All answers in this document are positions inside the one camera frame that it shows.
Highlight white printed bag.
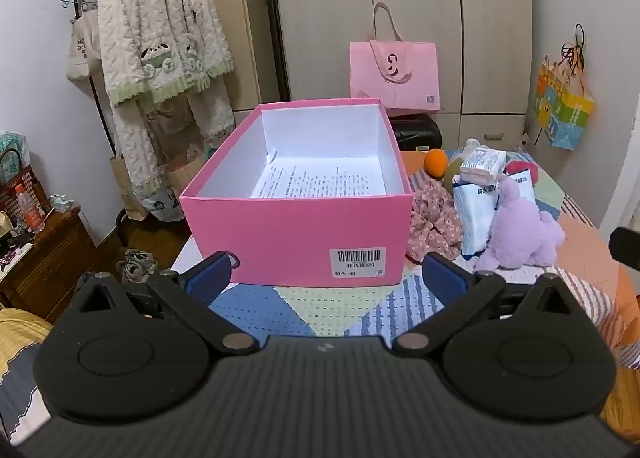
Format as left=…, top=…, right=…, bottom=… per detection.
left=145, top=187, right=183, bottom=223

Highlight pink floral cloth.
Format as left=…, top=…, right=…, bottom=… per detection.
left=407, top=177, right=463, bottom=263

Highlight yellow striped quilt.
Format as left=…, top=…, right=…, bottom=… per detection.
left=0, top=308, right=53, bottom=439

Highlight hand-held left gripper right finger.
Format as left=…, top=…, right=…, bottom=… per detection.
left=392, top=252, right=573, bottom=358

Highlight pink cardboard box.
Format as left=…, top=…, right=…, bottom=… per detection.
left=179, top=98, right=415, bottom=287

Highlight orange drink bottle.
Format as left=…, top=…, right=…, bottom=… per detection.
left=15, top=183, right=47, bottom=233

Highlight colorful gift bag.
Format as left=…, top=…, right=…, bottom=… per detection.
left=534, top=24, right=596, bottom=151

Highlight beige canvas tote bag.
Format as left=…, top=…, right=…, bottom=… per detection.
left=67, top=0, right=106, bottom=83

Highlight brown kraft paper bag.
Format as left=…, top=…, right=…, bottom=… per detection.
left=165, top=145, right=212, bottom=201
left=110, top=153, right=151, bottom=221

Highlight white fluffy pajama jacket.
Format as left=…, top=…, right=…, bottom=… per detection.
left=96, top=0, right=236, bottom=106

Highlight grey shoe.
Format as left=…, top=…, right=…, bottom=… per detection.
left=116, top=260, right=151, bottom=285
left=125, top=249, right=160, bottom=271

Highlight white fluffy pajama pants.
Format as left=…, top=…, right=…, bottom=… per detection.
left=107, top=78, right=236, bottom=201

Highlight small white wipes pack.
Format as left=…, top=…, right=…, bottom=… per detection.
left=459, top=148, right=507, bottom=186

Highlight green tissue pack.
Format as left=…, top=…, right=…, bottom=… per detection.
left=0, top=130, right=31, bottom=179

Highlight wooden nightstand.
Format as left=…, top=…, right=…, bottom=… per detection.
left=0, top=208, right=96, bottom=323

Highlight red plush toy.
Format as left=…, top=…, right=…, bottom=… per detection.
left=505, top=160, right=541, bottom=185

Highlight large blue white wipes pack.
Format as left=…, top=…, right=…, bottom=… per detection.
left=451, top=173, right=501, bottom=261

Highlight black suitcase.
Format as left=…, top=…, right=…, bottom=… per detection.
left=389, top=114, right=445, bottom=151

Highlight pink tote bag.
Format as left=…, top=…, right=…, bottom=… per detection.
left=349, top=2, right=441, bottom=113

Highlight printed paper sheet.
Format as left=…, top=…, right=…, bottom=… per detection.
left=249, top=150, right=388, bottom=199

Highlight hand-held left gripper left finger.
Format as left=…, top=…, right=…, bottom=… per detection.
left=75, top=250, right=258, bottom=357

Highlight beige wooden wardrobe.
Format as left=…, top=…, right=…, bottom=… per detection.
left=237, top=0, right=533, bottom=151

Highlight brown wicker basket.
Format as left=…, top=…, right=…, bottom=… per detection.
left=0, top=148, right=51, bottom=223

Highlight black clothes rack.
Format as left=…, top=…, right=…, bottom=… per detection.
left=72, top=0, right=132, bottom=239

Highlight orange makeup sponge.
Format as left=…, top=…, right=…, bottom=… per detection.
left=425, top=149, right=448, bottom=179

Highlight purple plush toy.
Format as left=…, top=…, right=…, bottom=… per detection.
left=475, top=175, right=567, bottom=273

